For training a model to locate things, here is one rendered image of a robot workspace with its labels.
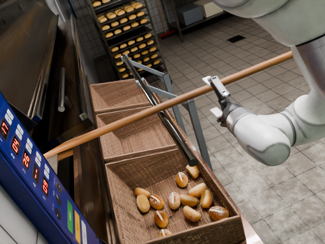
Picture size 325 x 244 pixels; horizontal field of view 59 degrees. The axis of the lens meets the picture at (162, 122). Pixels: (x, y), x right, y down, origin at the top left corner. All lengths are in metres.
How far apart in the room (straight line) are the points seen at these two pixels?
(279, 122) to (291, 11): 0.54
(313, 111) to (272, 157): 0.16
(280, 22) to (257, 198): 1.99
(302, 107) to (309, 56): 0.50
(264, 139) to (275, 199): 1.50
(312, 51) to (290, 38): 0.03
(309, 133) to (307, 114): 0.06
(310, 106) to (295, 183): 1.56
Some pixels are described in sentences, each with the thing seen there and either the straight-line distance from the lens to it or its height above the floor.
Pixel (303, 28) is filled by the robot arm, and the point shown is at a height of 1.62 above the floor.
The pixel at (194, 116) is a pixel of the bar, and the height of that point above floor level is 0.85.
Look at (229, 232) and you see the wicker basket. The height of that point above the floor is 0.67.
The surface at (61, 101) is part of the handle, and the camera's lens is 0.77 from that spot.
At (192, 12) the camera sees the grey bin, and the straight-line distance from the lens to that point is 5.72.
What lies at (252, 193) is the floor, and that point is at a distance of 2.30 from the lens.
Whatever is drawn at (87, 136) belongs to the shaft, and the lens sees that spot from 1.11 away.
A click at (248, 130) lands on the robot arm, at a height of 1.24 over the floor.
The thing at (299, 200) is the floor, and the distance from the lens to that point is 2.25.
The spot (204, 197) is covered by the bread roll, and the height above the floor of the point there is 0.65.
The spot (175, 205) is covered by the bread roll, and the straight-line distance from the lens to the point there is 1.50.
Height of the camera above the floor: 1.73
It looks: 31 degrees down
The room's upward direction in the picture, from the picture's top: 19 degrees counter-clockwise
